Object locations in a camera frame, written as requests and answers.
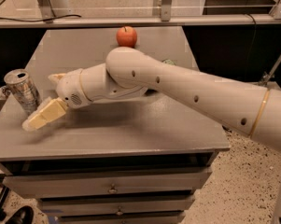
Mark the black shoe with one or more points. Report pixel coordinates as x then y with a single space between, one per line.
24 215

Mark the green soda can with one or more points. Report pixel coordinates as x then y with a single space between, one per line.
168 61

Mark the grey drawer cabinet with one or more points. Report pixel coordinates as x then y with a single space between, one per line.
145 133

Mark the middle drawer with knob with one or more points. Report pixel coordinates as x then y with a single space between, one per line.
116 205

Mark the metal window frame rail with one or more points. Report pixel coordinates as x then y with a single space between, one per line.
76 22

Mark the drawer with knob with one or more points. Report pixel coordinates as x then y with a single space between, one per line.
116 205
105 183

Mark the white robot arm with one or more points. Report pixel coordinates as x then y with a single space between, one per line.
250 110

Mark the top drawer with knob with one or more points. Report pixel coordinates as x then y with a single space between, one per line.
105 183

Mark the silver redbull can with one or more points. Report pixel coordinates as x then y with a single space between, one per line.
23 89

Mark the bottom drawer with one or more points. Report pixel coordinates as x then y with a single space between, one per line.
141 218

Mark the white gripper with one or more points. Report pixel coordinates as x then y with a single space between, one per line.
69 87

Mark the red apple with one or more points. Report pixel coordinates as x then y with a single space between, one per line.
126 36

